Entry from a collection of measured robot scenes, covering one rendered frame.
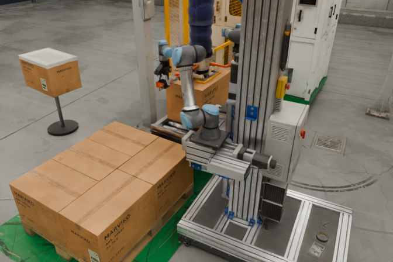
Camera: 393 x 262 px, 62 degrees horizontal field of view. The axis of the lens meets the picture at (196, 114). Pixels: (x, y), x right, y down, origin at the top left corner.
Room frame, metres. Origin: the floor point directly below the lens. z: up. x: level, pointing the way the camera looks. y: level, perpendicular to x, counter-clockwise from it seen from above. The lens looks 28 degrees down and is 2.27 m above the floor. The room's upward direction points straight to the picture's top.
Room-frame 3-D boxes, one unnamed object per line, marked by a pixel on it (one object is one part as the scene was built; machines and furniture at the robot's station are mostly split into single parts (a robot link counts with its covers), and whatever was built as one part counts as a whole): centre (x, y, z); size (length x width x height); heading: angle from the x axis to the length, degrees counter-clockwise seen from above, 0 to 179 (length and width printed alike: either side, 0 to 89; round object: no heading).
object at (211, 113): (1.97, -0.09, 1.20); 0.13 x 0.12 x 0.14; 112
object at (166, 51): (2.42, 0.21, 1.51); 0.11 x 0.11 x 0.08; 22
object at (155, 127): (2.69, 0.16, 0.58); 0.70 x 0.03 x 0.06; 59
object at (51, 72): (3.79, 1.80, 0.82); 0.60 x 0.40 x 0.40; 54
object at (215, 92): (3.00, -0.03, 0.89); 0.60 x 0.40 x 0.40; 149
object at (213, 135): (1.97, -0.10, 1.09); 0.15 x 0.15 x 0.10
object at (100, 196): (2.28, 0.76, 0.34); 1.20 x 1.00 x 0.40; 149
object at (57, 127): (3.79, 1.80, 0.31); 0.40 x 0.40 x 0.62
